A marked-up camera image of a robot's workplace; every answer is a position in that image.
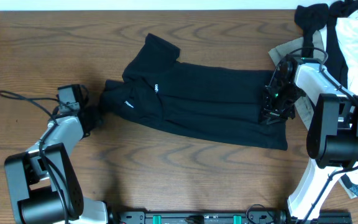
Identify black polo shirt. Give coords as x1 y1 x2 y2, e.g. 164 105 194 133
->
99 34 288 150

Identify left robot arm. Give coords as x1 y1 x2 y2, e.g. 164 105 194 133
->
4 104 109 224

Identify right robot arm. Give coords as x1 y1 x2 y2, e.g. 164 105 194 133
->
259 52 358 223

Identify beige garment in pile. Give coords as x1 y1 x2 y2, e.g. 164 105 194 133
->
268 30 326 130

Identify black garment in pile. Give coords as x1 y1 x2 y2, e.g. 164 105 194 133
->
294 0 358 88

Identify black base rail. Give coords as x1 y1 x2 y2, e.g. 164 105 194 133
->
113 203 354 224

